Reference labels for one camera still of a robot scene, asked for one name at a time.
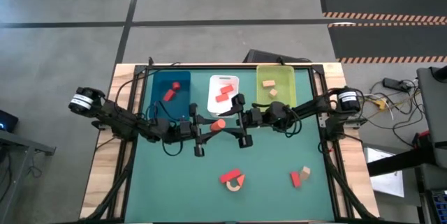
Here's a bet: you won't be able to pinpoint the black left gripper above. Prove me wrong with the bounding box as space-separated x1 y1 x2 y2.
169 102 215 158

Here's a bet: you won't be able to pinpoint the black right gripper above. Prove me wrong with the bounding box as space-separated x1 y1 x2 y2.
219 93 270 149

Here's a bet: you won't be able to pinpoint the long red block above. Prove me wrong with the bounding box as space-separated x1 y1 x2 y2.
219 168 242 185

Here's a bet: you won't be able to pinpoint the white plastic bin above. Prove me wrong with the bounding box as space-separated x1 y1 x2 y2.
207 75 240 119

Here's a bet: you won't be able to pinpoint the blue plastic bin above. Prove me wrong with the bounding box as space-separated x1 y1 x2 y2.
149 70 192 124

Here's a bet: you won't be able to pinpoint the yellow-green plastic bin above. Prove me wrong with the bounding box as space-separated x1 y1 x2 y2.
256 64 298 110

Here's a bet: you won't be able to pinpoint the tan wooden arch block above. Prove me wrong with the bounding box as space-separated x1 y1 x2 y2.
226 178 242 193

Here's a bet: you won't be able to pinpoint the black equipment case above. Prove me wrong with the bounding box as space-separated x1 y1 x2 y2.
243 49 312 65

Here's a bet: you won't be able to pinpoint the green table mat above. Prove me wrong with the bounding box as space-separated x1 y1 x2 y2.
124 68 336 222

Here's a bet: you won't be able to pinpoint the black power adapter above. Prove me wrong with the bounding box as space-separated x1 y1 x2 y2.
382 77 409 91

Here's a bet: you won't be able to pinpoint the white paper sheet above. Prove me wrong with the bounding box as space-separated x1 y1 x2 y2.
362 146 405 199

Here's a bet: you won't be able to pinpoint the black stand leg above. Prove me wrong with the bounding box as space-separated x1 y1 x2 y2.
366 145 437 178

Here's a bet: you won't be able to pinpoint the black hazard-striped floor mat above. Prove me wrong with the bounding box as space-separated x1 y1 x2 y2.
328 22 447 64
318 0 447 23

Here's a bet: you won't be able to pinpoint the grey metal stand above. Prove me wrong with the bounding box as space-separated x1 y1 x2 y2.
0 128 57 224

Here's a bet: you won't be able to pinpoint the black box with blue light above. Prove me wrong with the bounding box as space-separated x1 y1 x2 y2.
0 110 19 133

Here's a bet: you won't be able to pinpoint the grey cabinet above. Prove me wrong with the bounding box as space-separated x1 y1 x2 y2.
416 65 447 169

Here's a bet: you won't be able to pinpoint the black keyboard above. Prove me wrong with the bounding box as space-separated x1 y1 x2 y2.
431 189 447 214

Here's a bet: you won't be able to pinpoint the black aluminium table frame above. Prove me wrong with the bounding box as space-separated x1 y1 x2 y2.
104 63 367 224

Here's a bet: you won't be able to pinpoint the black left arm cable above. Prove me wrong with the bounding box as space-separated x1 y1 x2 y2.
113 56 181 106

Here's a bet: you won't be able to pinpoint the yellow cable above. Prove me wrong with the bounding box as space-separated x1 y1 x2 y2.
369 91 420 112

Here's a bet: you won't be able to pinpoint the tangled black floor cables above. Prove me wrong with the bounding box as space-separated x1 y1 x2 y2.
359 77 425 148

